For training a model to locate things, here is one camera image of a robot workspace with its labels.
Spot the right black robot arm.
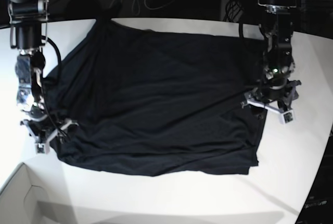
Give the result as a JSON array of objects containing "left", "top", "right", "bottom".
[{"left": 7, "top": 0, "right": 76, "bottom": 154}]

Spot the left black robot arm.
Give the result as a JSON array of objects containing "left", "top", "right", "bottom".
[{"left": 245, "top": 0, "right": 301, "bottom": 125}]

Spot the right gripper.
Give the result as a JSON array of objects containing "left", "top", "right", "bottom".
[{"left": 20, "top": 115, "right": 79, "bottom": 154}]

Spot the white cardboard box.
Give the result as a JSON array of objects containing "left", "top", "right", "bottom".
[{"left": 1, "top": 163, "right": 54, "bottom": 224}]

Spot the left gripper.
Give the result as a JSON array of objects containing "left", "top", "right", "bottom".
[{"left": 241, "top": 79, "right": 301, "bottom": 124}]

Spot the black t-shirt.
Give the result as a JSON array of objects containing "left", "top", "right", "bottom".
[{"left": 46, "top": 9, "right": 265, "bottom": 177}]

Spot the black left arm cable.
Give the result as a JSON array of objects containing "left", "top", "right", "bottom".
[{"left": 238, "top": 20, "right": 268, "bottom": 50}]

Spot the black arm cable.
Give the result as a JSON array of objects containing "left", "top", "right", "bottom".
[
  {"left": 238, "top": 20, "right": 268, "bottom": 50},
  {"left": 39, "top": 36, "right": 68, "bottom": 141}
]

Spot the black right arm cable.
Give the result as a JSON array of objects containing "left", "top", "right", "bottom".
[{"left": 39, "top": 36, "right": 68, "bottom": 141}]

